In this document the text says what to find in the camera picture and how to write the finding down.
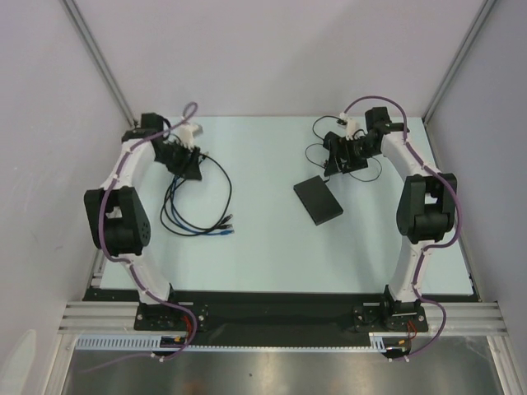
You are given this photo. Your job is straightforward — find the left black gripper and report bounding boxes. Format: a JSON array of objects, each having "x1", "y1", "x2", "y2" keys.
[{"x1": 155, "y1": 137, "x2": 203, "y2": 181}]

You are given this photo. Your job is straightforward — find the black power adapter cable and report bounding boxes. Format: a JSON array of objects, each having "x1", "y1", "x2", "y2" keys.
[{"x1": 303, "y1": 115, "x2": 384, "y2": 183}]

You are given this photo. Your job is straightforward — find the black network switch box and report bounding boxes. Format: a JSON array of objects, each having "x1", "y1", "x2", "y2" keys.
[{"x1": 293, "y1": 176, "x2": 343, "y2": 225}]

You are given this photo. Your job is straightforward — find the blue ethernet cable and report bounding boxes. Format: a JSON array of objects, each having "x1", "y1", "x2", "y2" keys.
[{"x1": 162, "y1": 174, "x2": 236, "y2": 238}]

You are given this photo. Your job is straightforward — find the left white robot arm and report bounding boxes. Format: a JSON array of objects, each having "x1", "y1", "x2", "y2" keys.
[{"x1": 84, "y1": 102, "x2": 203, "y2": 329}]

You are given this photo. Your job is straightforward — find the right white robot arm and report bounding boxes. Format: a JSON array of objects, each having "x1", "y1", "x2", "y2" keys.
[{"x1": 323, "y1": 107, "x2": 458, "y2": 332}]

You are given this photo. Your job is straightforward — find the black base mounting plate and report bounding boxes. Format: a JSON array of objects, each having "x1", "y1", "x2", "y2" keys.
[{"x1": 77, "y1": 288, "x2": 478, "y2": 348}]

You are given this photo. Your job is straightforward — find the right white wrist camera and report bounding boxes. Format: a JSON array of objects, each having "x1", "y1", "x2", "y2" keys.
[{"x1": 337, "y1": 112, "x2": 361, "y2": 140}]

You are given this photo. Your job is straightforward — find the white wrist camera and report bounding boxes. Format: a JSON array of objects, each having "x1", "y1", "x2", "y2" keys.
[
  {"x1": 337, "y1": 112, "x2": 361, "y2": 140},
  {"x1": 178, "y1": 123, "x2": 203, "y2": 149}
]

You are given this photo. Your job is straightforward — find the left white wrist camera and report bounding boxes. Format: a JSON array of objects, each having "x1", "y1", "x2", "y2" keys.
[{"x1": 178, "y1": 123, "x2": 203, "y2": 149}]

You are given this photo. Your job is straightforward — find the aluminium frame rail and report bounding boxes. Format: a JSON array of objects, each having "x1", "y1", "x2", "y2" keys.
[{"x1": 58, "y1": 301, "x2": 508, "y2": 336}]

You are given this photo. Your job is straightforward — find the white slotted cable duct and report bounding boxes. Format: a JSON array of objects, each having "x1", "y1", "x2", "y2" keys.
[{"x1": 76, "y1": 334, "x2": 187, "y2": 351}]

